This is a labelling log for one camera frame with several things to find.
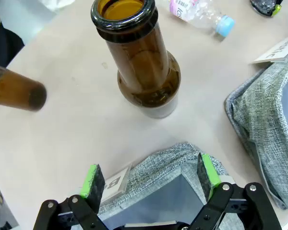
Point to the white Plastic label sign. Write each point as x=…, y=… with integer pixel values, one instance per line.
x=278, y=50

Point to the grey fabric basket for plastic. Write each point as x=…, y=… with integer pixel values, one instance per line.
x=261, y=107

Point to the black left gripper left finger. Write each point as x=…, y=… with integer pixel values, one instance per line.
x=86, y=210

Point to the pink-label clear plastic bottle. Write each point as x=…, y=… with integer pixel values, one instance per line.
x=201, y=14

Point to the small brown glass bottle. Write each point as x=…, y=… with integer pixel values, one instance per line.
x=16, y=91

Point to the white Bottle label sign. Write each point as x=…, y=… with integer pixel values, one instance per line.
x=115, y=184

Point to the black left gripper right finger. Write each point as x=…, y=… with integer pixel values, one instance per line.
x=220, y=206

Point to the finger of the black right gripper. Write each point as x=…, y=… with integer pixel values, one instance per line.
x=264, y=6

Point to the grey fabric basket for bottles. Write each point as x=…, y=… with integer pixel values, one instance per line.
x=163, y=163

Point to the large brown glass bottle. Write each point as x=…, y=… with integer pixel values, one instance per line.
x=144, y=72

